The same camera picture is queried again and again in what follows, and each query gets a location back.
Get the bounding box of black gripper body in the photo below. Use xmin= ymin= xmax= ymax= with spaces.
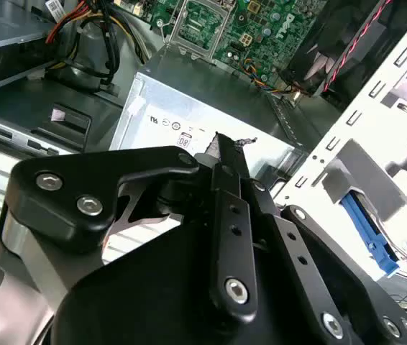
xmin=51 ymin=172 xmax=319 ymax=345

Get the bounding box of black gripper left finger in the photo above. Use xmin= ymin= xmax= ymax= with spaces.
xmin=4 ymin=132 xmax=259 ymax=324

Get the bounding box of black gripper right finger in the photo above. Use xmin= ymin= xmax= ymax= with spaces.
xmin=237 ymin=137 xmax=407 ymax=345

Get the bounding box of hard disk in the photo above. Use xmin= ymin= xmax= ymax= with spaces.
xmin=339 ymin=189 xmax=407 ymax=288

